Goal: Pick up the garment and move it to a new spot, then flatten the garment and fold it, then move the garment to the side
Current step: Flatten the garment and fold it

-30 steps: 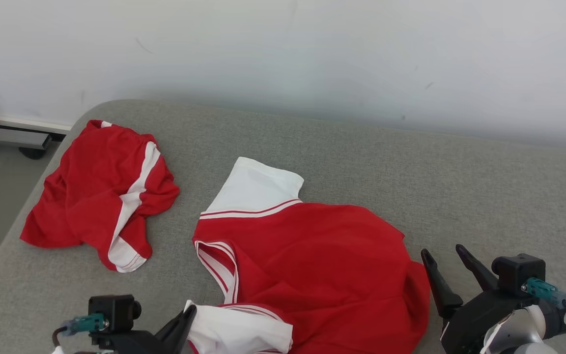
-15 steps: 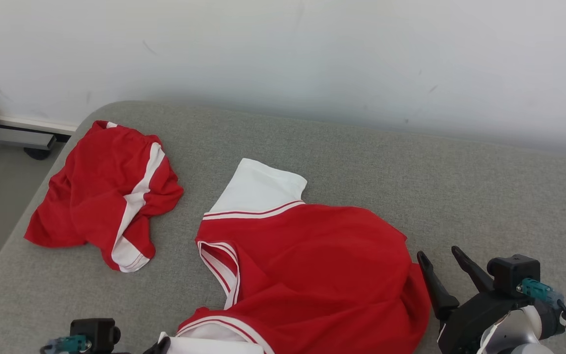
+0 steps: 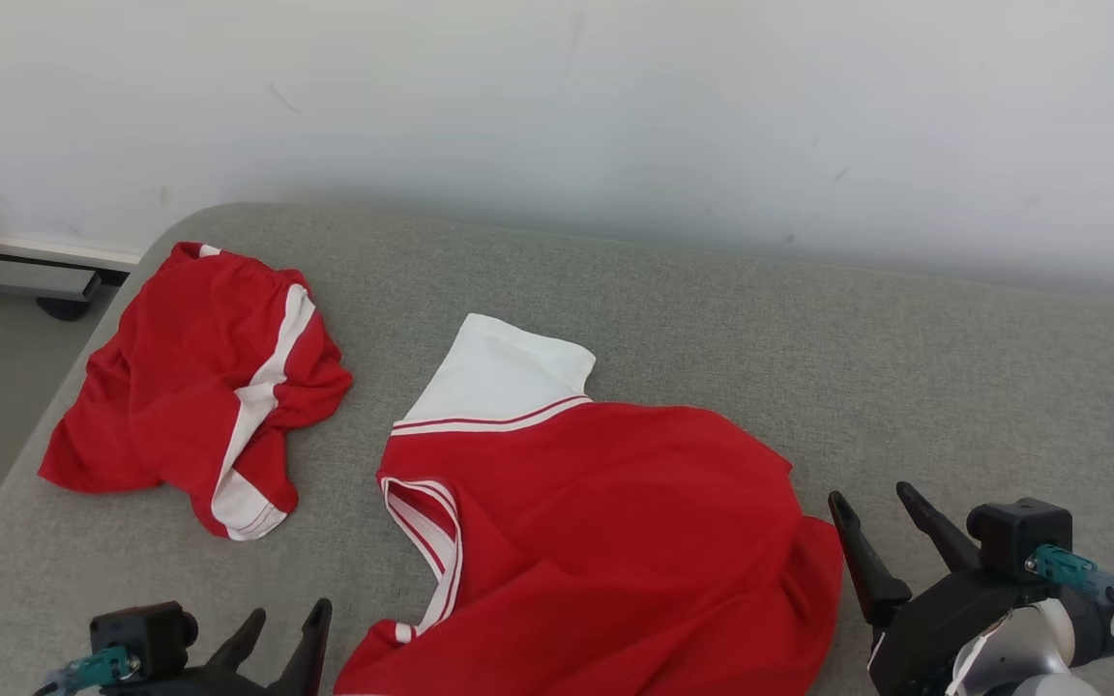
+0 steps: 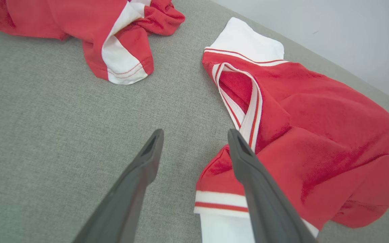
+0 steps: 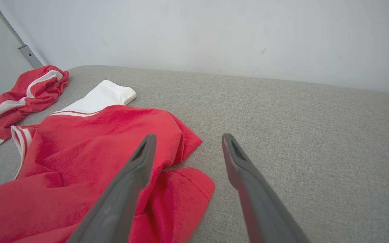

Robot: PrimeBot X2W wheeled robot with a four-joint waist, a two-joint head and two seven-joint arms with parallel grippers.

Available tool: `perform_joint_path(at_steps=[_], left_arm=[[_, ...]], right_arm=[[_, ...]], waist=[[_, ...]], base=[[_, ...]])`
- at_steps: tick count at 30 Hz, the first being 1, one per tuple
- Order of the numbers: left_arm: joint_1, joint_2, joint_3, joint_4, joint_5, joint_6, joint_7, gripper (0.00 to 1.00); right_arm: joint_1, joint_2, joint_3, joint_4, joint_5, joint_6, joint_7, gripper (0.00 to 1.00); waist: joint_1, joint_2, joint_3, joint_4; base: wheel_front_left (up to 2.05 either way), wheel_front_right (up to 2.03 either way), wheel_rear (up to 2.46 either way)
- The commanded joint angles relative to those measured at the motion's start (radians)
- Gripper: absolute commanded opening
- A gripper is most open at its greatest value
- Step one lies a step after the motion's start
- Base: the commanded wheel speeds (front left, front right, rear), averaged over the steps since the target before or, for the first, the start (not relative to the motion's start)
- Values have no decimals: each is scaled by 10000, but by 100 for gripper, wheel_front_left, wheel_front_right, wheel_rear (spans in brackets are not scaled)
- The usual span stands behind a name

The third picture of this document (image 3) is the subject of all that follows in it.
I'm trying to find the red shorts with white stripes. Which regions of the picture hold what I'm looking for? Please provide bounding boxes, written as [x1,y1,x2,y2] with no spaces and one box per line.
[38,242,355,540]

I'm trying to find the grey metal base bar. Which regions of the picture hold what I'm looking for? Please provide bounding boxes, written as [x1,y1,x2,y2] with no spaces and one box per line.
[0,242,103,303]

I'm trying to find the red jersey with white sleeves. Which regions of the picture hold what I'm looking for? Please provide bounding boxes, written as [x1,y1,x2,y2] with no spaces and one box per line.
[335,312,845,696]

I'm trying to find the teal camera connector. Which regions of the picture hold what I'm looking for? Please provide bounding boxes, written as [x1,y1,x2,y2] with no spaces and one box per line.
[33,646,142,695]
[1026,544,1114,597]

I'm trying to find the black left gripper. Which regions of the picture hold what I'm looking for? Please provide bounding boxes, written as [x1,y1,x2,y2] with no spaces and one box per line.
[98,597,334,696]

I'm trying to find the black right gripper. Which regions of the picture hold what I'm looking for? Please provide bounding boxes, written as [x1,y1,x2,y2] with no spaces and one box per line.
[828,481,1051,696]

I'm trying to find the teal left camera connector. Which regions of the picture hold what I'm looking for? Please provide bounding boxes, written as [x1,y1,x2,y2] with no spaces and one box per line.
[33,646,142,695]

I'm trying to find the black caster wheel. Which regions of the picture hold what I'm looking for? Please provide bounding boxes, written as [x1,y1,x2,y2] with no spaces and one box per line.
[35,295,94,322]

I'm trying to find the teal right camera connector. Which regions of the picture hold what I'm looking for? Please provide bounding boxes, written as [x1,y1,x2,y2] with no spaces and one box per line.
[1026,544,1114,597]

